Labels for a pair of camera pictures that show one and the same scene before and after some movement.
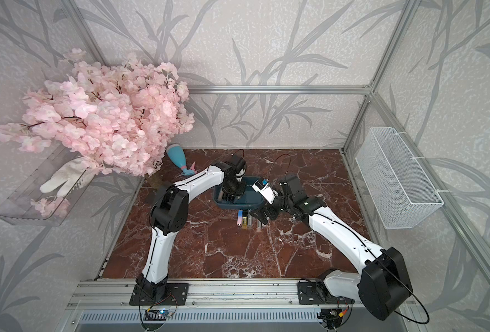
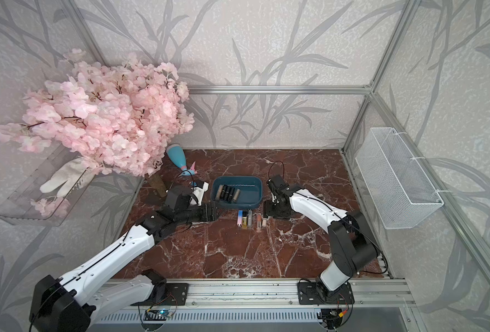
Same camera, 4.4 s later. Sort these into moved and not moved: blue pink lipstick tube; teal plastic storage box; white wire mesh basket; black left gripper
Moved: black left gripper
Not moved: teal plastic storage box; blue pink lipstick tube; white wire mesh basket
